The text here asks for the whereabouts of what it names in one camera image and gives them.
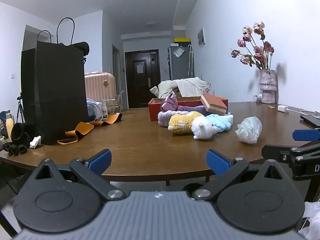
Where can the orange and white sponge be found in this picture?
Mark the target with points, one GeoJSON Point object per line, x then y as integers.
{"type": "Point", "coordinates": [215, 102]}

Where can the paper note on door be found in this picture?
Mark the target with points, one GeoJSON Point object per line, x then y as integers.
{"type": "Point", "coordinates": [139, 69]}

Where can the white plastic bag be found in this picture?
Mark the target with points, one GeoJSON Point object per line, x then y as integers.
{"type": "Point", "coordinates": [312, 217]}

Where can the black cylindrical parts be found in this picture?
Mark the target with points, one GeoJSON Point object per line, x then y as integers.
{"type": "Point", "coordinates": [18, 132]}

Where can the grey refrigerator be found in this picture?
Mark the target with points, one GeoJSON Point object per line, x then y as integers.
{"type": "Point", "coordinates": [180, 67]}

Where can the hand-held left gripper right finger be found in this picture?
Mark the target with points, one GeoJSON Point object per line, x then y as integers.
{"type": "Point", "coordinates": [217, 163]}

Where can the red cardboard box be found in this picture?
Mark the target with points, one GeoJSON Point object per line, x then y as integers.
{"type": "Point", "coordinates": [153, 111]}

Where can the brown cardboard box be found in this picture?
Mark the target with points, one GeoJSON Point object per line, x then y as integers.
{"type": "Point", "coordinates": [176, 92]}

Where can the dried pink flowers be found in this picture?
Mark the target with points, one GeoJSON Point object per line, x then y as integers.
{"type": "Point", "coordinates": [258, 51]}

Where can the framed wall picture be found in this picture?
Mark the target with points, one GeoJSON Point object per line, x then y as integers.
{"type": "Point", "coordinates": [201, 37]}

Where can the glass jar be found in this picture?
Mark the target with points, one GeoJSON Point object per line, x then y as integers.
{"type": "Point", "coordinates": [111, 106]}

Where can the yellow plush toy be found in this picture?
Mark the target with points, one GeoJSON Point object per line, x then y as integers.
{"type": "Point", "coordinates": [181, 123]}

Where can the small white figure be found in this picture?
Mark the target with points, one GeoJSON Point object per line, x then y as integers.
{"type": "Point", "coordinates": [35, 142]}

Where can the black tripod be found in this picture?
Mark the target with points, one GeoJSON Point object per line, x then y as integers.
{"type": "Point", "coordinates": [20, 107]}

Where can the small white box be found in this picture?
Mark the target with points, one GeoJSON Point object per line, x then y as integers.
{"type": "Point", "coordinates": [257, 98]}

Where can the dark wooden door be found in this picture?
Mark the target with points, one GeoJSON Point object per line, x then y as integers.
{"type": "Point", "coordinates": [132, 92]}

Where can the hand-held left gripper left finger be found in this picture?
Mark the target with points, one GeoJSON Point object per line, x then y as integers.
{"type": "Point", "coordinates": [101, 160]}

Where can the pink ribbed suitcase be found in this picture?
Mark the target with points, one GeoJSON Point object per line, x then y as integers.
{"type": "Point", "coordinates": [100, 85]}

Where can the black phone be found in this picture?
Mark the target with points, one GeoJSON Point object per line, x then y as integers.
{"type": "Point", "coordinates": [311, 120]}

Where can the black cloth in bag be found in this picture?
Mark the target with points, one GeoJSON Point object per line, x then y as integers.
{"type": "Point", "coordinates": [81, 47]}

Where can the cream water bottle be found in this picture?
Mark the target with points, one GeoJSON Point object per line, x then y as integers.
{"type": "Point", "coordinates": [9, 127]}

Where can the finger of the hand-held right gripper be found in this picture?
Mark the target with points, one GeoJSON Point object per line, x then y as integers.
{"type": "Point", "coordinates": [275, 152]}
{"type": "Point", "coordinates": [306, 135]}

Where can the clear plastic bag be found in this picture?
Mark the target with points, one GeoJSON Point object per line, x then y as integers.
{"type": "Point", "coordinates": [248, 130]}

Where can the white charger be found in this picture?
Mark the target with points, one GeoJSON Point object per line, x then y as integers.
{"type": "Point", "coordinates": [283, 108]}

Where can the black paper bag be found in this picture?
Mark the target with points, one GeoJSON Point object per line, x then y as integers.
{"type": "Point", "coordinates": [57, 92]}

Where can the white plush toy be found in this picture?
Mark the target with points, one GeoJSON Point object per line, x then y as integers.
{"type": "Point", "coordinates": [202, 128]}

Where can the white folded umbrella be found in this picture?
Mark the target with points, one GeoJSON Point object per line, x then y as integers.
{"type": "Point", "coordinates": [190, 60]}

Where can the light blue plush toy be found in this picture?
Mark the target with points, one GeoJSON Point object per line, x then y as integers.
{"type": "Point", "coordinates": [222, 122]}

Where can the pink textured vase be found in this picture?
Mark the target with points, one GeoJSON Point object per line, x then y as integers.
{"type": "Point", "coordinates": [268, 87]}

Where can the small white bottle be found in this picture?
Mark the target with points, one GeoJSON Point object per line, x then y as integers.
{"type": "Point", "coordinates": [104, 112]}

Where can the yellow box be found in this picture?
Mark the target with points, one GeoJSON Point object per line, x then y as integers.
{"type": "Point", "coordinates": [182, 40]}

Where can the white wedge sponge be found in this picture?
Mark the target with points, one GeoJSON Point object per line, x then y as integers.
{"type": "Point", "coordinates": [229, 118]}

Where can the cream coat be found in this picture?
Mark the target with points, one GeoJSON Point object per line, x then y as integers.
{"type": "Point", "coordinates": [190, 87]}

